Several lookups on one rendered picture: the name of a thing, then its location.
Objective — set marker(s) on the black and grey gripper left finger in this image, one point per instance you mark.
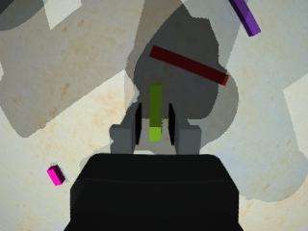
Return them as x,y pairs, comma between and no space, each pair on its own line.
121,135

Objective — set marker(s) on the lime green rod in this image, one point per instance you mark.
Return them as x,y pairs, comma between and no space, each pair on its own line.
155,113

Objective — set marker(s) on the small magenta block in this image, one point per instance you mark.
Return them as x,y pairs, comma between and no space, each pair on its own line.
55,175

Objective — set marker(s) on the purple rod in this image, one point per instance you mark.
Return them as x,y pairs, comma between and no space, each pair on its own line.
246,17

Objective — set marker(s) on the dark red rod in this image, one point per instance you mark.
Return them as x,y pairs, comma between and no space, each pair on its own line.
188,64

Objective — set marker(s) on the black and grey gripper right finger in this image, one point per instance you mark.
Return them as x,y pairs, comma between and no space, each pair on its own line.
186,138

